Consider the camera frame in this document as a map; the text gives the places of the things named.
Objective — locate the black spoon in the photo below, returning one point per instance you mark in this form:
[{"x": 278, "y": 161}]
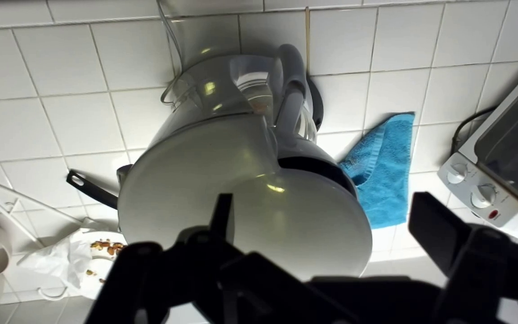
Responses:
[{"x": 90, "y": 188}]

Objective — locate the white toaster oven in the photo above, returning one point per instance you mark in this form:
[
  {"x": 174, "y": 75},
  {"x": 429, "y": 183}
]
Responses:
[{"x": 510, "y": 145}]

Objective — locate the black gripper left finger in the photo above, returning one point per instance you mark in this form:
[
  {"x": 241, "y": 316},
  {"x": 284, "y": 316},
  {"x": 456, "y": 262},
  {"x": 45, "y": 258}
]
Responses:
[{"x": 151, "y": 282}]

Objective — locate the blue cloth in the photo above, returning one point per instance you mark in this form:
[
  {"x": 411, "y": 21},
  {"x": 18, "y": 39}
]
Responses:
[{"x": 381, "y": 174}]

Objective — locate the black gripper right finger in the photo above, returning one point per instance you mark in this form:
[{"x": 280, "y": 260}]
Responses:
[{"x": 485, "y": 271}]

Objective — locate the white coffee maker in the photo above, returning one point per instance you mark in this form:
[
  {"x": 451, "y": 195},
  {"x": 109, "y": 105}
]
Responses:
[{"x": 197, "y": 181}]

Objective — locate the white plate with food scraps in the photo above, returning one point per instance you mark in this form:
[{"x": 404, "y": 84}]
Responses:
[{"x": 98, "y": 246}]

